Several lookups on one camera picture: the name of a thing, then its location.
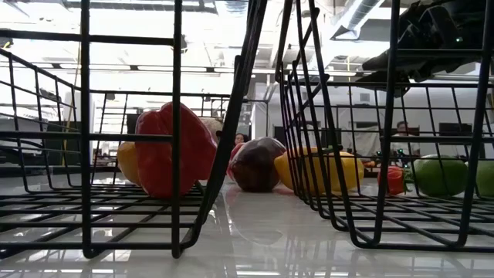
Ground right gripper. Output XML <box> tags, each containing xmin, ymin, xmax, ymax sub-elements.
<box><xmin>356</xmin><ymin>0</ymin><xmax>494</xmax><ymax>98</ymax></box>

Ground round green lime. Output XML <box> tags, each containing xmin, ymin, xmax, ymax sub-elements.
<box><xmin>411</xmin><ymin>154</ymin><xmax>470</xmax><ymax>197</ymax></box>

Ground yellow-orange mango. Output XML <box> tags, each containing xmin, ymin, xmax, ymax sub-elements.
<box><xmin>273</xmin><ymin>146</ymin><xmax>366</xmax><ymax>193</ymax></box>

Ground dark purple round fruit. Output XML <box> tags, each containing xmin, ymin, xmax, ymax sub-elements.
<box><xmin>230</xmin><ymin>137</ymin><xmax>287</xmax><ymax>193</ymax></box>

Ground orange-brown round produce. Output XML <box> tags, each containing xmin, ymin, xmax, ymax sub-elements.
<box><xmin>117</xmin><ymin>141</ymin><xmax>144</xmax><ymax>186</ymax></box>

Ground small red strawberry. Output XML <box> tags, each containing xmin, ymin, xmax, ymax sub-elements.
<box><xmin>377</xmin><ymin>165</ymin><xmax>406</xmax><ymax>196</ymax></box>

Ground black wire basket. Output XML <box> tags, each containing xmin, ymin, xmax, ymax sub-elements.
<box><xmin>274</xmin><ymin>0</ymin><xmax>494</xmax><ymax>251</ymax></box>
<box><xmin>0</xmin><ymin>0</ymin><xmax>268</xmax><ymax>259</ymax></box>

